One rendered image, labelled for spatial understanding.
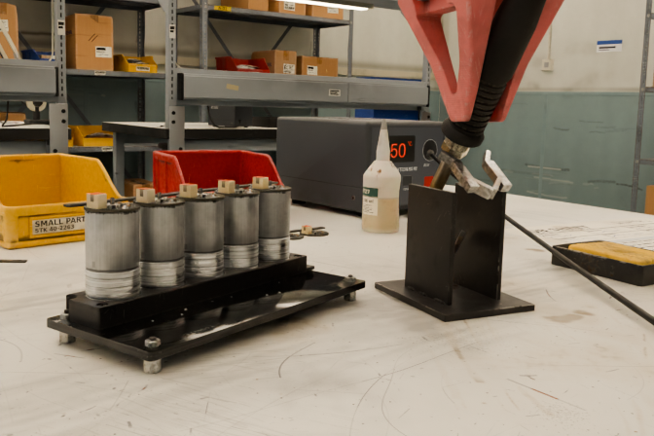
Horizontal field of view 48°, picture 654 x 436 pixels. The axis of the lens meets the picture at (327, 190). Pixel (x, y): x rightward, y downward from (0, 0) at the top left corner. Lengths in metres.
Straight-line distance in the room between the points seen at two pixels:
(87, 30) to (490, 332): 4.23
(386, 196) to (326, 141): 0.14
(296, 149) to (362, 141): 0.11
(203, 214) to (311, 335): 0.08
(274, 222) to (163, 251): 0.08
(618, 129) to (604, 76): 0.40
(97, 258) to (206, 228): 0.06
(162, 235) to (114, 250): 0.03
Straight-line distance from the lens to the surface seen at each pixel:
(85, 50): 4.51
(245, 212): 0.40
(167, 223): 0.36
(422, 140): 0.76
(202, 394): 0.29
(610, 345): 0.38
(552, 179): 5.84
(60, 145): 2.70
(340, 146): 0.73
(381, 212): 0.64
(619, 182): 5.53
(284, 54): 5.10
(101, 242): 0.34
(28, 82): 2.65
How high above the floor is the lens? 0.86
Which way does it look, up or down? 7 degrees down
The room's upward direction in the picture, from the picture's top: 2 degrees clockwise
